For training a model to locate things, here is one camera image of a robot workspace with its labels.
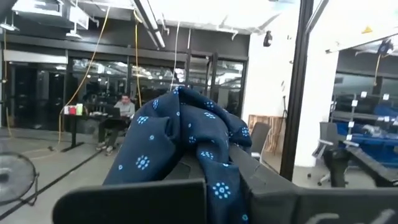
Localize grey office chair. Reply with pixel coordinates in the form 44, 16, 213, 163
307, 121, 360, 187
249, 121, 272, 163

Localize person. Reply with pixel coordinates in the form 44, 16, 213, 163
95, 93, 136, 156

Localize white ceiling air unit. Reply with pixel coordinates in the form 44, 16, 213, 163
12, 0, 90, 30

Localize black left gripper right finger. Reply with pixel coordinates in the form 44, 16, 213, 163
229, 144, 398, 224

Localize black wall-mounted camera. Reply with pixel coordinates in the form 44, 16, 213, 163
262, 30, 274, 48

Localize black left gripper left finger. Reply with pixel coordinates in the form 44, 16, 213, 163
52, 154, 208, 224

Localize black floor fan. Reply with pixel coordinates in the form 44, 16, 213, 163
0, 151, 40, 207

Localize coloured containers on desk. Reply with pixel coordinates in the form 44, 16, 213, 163
63, 103, 85, 116

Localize black standing desk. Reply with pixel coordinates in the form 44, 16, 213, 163
60, 111, 131, 153

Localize shelf rack with blue bins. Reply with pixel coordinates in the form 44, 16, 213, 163
329, 90, 398, 170

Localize yellow hanging cable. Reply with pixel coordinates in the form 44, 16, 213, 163
46, 6, 111, 153

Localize linear ceiling lamp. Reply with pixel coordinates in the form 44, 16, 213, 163
133, 0, 166, 50

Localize wooden boards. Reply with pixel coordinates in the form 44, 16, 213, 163
247, 114, 286, 154

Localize navy dotted cloth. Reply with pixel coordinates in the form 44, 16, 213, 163
102, 86, 253, 224

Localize black aluminium rig frame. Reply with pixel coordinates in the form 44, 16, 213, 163
279, 0, 315, 182

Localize orange hanging cable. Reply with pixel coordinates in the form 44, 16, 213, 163
132, 8, 144, 109

